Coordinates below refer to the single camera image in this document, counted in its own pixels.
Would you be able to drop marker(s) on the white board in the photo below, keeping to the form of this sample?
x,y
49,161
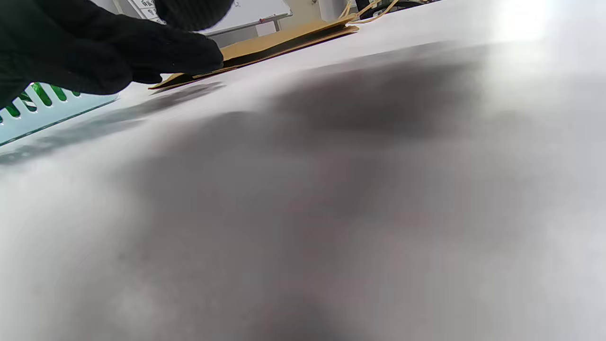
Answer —
x,y
255,12

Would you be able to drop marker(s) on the brown paper bag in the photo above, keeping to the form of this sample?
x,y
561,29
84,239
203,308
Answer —
x,y
284,41

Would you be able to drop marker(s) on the person's right hand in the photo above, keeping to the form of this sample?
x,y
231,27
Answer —
x,y
71,47

